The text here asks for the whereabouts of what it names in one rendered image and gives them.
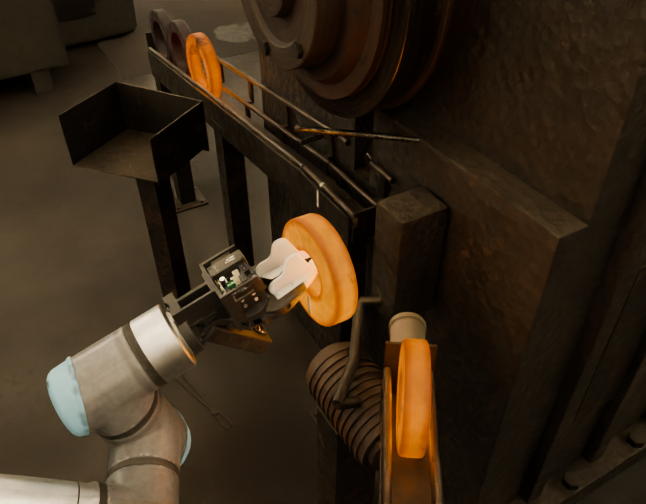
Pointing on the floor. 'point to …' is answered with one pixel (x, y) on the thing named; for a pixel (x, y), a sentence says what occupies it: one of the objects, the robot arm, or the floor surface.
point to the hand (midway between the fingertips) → (317, 259)
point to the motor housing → (346, 427)
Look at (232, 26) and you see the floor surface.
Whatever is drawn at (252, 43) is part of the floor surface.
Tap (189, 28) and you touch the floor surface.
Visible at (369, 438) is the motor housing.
